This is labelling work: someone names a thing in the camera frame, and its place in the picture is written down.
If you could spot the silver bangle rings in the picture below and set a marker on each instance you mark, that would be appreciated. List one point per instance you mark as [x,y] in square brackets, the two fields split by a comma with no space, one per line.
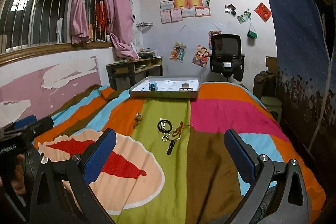
[166,137]

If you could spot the pink curtain right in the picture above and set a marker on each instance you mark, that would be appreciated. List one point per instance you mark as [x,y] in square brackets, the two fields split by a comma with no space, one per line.
[120,25]

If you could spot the certificates on wall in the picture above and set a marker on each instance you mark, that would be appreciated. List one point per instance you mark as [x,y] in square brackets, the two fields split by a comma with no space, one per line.
[172,11]

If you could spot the cartoon family poster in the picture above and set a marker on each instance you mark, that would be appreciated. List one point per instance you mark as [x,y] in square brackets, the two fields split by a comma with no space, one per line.
[201,56]

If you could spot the colourful striped bedspread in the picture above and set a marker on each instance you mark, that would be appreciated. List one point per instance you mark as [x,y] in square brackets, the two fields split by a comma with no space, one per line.
[198,182]

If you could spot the person's left hand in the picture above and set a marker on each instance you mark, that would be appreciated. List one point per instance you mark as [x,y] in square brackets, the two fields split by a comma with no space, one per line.
[18,176]

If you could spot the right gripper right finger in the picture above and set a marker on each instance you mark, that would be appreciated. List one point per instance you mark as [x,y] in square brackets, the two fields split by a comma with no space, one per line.
[277,192]

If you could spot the grey shallow tray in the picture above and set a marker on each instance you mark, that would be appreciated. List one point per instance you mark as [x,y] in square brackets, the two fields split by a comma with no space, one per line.
[168,87]

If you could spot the green small hanging purse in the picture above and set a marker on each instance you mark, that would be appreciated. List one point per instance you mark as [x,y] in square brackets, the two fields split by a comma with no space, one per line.
[252,32]

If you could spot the wooden desk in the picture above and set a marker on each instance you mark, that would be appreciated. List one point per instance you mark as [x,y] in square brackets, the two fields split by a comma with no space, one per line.
[130,68]

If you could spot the cartoon poster left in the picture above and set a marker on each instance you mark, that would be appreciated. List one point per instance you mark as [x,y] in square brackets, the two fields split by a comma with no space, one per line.
[178,52]

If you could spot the blue dotted curtain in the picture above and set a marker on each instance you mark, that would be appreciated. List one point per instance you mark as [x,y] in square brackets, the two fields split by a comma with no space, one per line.
[305,40]

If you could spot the black small clip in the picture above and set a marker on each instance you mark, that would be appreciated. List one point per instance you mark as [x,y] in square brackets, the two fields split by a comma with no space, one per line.
[171,147]

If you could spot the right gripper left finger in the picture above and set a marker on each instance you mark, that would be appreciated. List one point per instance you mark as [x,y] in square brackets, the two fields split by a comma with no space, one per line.
[61,192]

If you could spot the green plastic stool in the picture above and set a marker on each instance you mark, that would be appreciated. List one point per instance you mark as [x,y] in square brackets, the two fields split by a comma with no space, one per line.
[274,106]

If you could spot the red paper square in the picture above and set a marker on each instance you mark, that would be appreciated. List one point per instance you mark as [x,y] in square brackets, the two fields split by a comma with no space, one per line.
[263,11]

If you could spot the black office chair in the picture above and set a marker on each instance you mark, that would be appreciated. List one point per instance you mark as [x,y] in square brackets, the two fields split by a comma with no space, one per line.
[227,58]

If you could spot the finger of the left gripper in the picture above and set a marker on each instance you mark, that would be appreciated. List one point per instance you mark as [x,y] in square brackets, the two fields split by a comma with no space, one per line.
[21,123]
[39,127]

